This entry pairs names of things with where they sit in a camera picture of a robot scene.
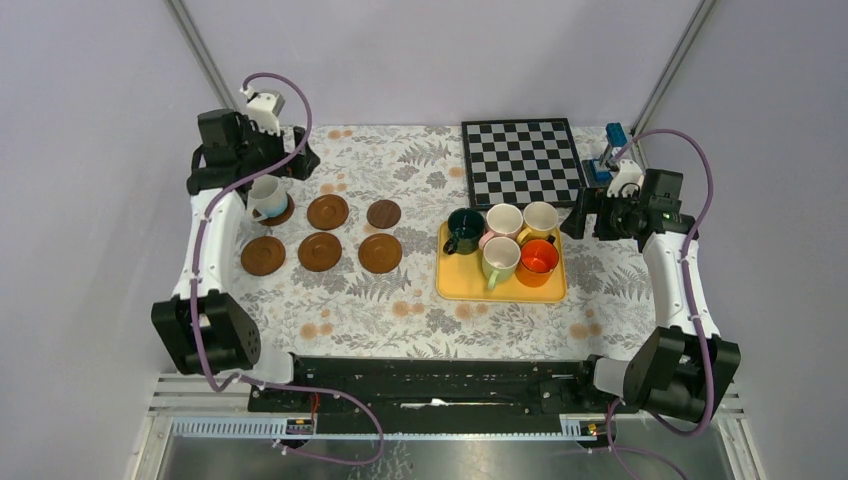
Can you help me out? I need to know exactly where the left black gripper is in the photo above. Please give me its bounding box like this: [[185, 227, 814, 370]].
[[235, 114, 318, 179]]

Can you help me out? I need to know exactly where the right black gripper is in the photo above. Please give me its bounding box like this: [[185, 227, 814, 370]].
[[558, 187, 644, 242]]

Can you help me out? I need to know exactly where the yellow mug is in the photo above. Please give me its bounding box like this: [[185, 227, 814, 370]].
[[516, 201, 559, 245]]

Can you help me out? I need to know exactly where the white mug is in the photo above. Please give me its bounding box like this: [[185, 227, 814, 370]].
[[247, 175, 291, 221]]

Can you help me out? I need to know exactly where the orange mug black handle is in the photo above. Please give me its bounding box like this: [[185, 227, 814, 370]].
[[515, 239, 560, 288]]

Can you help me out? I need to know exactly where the pink mug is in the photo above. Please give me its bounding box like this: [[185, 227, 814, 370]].
[[478, 203, 524, 249]]

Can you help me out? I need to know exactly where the light green mug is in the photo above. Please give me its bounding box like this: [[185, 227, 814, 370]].
[[482, 237, 521, 290]]

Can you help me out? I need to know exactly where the dark green mug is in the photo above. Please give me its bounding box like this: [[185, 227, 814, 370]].
[[442, 208, 486, 255]]

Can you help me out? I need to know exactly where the brown coaster bottom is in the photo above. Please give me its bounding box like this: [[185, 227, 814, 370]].
[[298, 232, 342, 272]]

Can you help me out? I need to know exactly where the yellow plastic tray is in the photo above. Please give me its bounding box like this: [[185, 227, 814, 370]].
[[435, 222, 567, 304]]

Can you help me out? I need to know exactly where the dark wood grain coaster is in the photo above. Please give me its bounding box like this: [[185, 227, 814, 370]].
[[366, 199, 402, 229]]

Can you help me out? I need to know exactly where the light brown coaster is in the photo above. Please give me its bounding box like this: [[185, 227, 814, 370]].
[[358, 233, 403, 274]]

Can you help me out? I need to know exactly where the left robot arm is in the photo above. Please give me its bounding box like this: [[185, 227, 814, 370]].
[[151, 109, 320, 375]]

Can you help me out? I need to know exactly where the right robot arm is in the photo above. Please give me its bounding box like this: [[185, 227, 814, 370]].
[[560, 169, 741, 428]]

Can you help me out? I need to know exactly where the black white chessboard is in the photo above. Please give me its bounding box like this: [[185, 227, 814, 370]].
[[461, 118, 588, 211]]

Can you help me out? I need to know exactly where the blue toy block structure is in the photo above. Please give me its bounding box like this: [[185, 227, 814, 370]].
[[586, 122, 629, 186]]

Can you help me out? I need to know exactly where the floral tablecloth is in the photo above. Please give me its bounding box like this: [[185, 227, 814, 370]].
[[230, 125, 655, 360]]

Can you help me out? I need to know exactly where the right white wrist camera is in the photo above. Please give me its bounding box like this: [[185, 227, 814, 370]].
[[606, 159, 644, 198]]

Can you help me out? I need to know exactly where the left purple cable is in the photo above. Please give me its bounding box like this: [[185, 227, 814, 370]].
[[189, 72, 386, 468]]

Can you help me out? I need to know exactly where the purple cable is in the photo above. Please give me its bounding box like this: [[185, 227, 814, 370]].
[[602, 128, 717, 480], [189, 72, 386, 468]]

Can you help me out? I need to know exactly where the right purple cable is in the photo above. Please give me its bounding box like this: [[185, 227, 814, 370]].
[[602, 128, 717, 480]]

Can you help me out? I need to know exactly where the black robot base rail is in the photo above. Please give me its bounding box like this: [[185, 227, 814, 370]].
[[181, 354, 641, 437]]

